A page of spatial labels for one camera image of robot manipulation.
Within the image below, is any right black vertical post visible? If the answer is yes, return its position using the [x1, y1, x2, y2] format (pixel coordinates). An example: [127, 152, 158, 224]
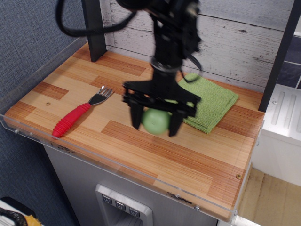
[258, 0, 301, 112]

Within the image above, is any grey toy fridge cabinet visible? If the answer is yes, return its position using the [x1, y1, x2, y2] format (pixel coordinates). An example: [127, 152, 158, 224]
[45, 146, 218, 226]

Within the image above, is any black vertical post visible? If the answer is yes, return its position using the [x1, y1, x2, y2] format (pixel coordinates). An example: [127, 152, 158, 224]
[81, 0, 107, 62]
[258, 0, 301, 112]

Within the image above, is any white toy sink counter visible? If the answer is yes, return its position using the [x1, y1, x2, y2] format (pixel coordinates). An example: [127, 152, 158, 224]
[252, 84, 301, 186]

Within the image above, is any yellow object at corner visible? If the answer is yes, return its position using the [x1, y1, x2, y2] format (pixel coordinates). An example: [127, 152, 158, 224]
[24, 215, 43, 226]

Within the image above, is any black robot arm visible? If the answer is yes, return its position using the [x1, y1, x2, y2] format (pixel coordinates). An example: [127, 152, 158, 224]
[118, 0, 201, 137]

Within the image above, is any black white object at corner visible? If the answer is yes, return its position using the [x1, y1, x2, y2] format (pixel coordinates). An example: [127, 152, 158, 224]
[0, 197, 36, 226]

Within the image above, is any green folded cloth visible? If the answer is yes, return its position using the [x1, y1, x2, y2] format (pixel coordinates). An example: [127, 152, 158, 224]
[178, 73, 239, 134]

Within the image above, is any black cable loop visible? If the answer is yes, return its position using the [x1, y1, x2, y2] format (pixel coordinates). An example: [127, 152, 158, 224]
[55, 0, 204, 83]

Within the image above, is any left black vertical post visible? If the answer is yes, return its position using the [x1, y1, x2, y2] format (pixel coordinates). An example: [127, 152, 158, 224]
[81, 0, 107, 62]

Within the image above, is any red handled metal fork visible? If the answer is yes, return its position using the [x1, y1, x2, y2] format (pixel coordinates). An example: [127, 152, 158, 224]
[52, 86, 113, 137]

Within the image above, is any green ball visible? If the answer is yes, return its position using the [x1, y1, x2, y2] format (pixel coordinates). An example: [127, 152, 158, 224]
[142, 108, 171, 135]

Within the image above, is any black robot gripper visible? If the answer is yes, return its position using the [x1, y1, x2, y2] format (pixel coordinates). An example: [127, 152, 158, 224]
[123, 66, 200, 137]

